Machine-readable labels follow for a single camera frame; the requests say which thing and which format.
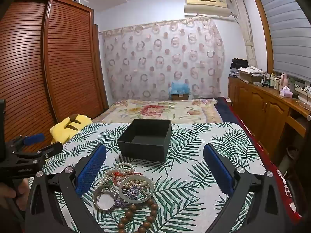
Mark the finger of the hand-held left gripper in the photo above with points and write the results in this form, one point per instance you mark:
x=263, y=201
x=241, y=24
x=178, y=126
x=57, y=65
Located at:
x=34, y=138
x=48, y=150

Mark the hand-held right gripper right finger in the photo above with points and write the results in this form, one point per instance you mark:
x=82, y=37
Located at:
x=218, y=168

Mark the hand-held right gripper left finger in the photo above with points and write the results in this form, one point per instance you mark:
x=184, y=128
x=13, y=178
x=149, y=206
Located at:
x=91, y=168

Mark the silver bangle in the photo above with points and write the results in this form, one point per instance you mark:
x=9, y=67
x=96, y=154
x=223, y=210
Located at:
x=97, y=199

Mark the pale jade bangle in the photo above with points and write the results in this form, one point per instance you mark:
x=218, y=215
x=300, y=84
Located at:
x=121, y=187

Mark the black square box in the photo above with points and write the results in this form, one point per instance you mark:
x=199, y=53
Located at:
x=143, y=140

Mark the person's left hand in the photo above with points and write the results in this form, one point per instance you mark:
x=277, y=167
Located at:
x=7, y=191

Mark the green leaf print cloth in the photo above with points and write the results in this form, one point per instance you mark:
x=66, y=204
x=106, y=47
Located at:
x=194, y=187

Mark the yellow plush toy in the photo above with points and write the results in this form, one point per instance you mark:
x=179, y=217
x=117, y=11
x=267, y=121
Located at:
x=73, y=131

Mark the dark blue blanket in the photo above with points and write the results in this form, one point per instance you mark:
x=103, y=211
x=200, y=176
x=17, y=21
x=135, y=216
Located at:
x=228, y=114

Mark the red blanket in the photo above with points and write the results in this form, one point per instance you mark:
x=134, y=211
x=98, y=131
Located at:
x=279, y=174

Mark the wooden sideboard cabinet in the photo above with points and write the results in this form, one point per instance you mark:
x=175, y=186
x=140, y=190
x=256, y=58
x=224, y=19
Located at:
x=262, y=106

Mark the wooden slatted wardrobe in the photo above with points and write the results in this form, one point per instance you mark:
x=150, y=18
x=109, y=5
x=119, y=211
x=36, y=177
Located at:
x=68, y=65

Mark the brown box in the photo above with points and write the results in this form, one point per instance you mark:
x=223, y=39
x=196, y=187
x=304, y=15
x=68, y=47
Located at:
x=179, y=97

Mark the floral blanket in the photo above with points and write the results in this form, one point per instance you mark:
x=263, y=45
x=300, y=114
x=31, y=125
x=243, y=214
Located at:
x=150, y=110

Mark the blue plastic bag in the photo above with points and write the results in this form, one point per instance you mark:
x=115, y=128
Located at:
x=179, y=87

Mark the cardboard box with floral cloth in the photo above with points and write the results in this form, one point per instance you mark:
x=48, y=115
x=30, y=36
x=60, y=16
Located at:
x=250, y=74

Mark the pink tissue box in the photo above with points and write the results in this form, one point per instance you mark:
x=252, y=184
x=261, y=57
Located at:
x=285, y=92

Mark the row of cosmetic bottles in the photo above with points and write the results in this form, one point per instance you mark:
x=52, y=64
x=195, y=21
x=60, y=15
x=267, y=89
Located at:
x=271, y=80

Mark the stack of folded clothes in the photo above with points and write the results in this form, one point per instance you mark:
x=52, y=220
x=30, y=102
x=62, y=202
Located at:
x=239, y=65

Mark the pink vase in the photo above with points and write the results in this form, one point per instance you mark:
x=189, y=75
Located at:
x=284, y=80

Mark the white power strip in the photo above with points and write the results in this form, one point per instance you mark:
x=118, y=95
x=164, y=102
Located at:
x=302, y=88

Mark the circle print curtain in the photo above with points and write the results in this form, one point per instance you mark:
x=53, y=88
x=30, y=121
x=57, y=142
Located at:
x=160, y=60

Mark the tied beige curtain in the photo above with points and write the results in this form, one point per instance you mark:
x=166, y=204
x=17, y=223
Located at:
x=247, y=41

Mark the grey window blind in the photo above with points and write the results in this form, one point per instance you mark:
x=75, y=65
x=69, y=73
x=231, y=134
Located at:
x=286, y=29

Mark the cream air conditioner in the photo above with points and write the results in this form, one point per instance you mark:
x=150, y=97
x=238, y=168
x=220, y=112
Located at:
x=206, y=3

